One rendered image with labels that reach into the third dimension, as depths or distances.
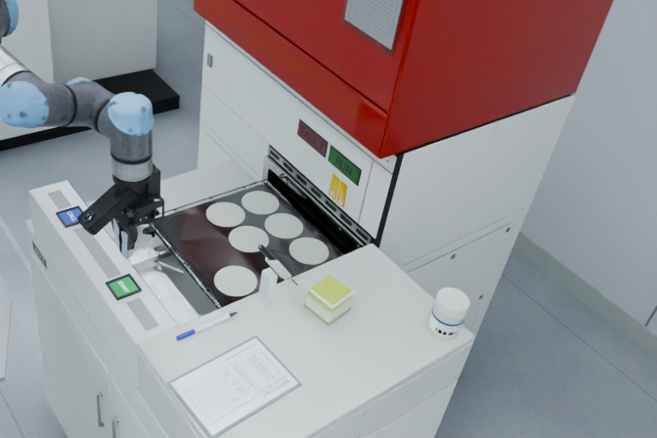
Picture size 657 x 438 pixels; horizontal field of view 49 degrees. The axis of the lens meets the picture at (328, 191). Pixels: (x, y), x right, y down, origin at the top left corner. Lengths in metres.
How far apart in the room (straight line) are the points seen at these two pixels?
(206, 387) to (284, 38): 0.84
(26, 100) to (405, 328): 0.88
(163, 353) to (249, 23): 0.86
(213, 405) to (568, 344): 2.03
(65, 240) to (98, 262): 0.10
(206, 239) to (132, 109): 0.59
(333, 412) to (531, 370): 1.67
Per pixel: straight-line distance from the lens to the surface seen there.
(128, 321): 1.54
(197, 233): 1.82
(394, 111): 1.54
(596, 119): 3.08
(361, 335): 1.55
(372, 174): 1.70
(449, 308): 1.53
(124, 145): 1.33
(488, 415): 2.79
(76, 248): 1.70
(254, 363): 1.46
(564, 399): 2.97
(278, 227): 1.86
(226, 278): 1.71
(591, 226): 3.24
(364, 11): 1.53
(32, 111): 1.29
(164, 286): 1.71
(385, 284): 1.68
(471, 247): 2.20
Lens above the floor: 2.10
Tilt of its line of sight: 37 degrees down
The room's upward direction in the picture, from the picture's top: 11 degrees clockwise
